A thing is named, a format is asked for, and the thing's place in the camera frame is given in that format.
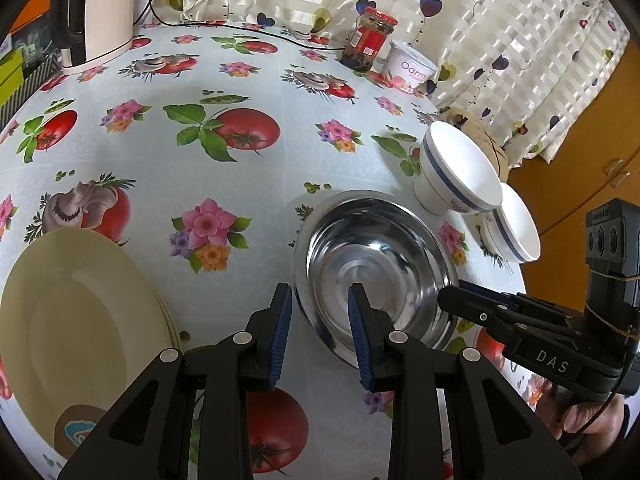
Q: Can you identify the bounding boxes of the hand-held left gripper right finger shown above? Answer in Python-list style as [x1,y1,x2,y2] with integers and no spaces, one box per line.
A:
[347,282,583,480]

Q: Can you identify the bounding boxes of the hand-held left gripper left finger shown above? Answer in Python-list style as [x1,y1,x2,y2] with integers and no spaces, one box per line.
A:
[57,282,294,480]

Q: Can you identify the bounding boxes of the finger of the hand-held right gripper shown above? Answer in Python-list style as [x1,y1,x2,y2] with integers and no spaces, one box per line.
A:
[436,285,538,361]
[457,280,577,332]

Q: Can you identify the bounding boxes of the white bowl with blue stripe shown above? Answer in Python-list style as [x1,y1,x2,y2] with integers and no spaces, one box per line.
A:
[480,182,542,264]
[412,121,502,216]

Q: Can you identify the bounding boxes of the stainless steel bowl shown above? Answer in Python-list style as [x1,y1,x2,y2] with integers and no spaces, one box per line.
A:
[292,190,461,366]

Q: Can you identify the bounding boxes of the beige plate with brown emblem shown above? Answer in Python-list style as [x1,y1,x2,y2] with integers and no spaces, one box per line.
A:
[0,230,173,461]

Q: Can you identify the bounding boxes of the person's right hand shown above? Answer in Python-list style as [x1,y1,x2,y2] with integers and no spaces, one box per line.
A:
[537,380,631,466]

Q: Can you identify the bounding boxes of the brown woven basket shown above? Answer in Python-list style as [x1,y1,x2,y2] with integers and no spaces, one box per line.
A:
[452,110,510,181]

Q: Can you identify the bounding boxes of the wooden cabinet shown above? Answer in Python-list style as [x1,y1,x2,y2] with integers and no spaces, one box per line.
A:
[505,35,640,241]

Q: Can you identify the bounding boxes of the floral vegetable print tablecloth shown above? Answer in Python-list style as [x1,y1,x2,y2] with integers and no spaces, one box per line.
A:
[0,20,531,480]

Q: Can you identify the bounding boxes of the white yogurt cup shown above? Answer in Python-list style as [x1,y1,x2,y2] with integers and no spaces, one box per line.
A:
[382,40,438,93]

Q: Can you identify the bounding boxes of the glass jar with red label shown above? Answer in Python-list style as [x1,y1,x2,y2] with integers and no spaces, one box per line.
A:
[341,7,399,72]

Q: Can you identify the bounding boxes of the striped cardboard tray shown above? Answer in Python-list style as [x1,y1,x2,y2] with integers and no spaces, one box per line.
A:
[0,55,62,121]

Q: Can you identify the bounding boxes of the green box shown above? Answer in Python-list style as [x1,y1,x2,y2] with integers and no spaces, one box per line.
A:
[0,51,26,92]

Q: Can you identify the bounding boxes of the dark printed box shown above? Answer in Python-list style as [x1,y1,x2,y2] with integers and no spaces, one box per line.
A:
[10,27,55,57]

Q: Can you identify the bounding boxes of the orange box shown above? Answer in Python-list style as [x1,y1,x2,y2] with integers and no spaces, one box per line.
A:
[7,0,56,36]

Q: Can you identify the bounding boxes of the white electric kettle black handle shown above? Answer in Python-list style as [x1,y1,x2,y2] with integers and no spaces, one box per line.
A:
[50,0,140,72]

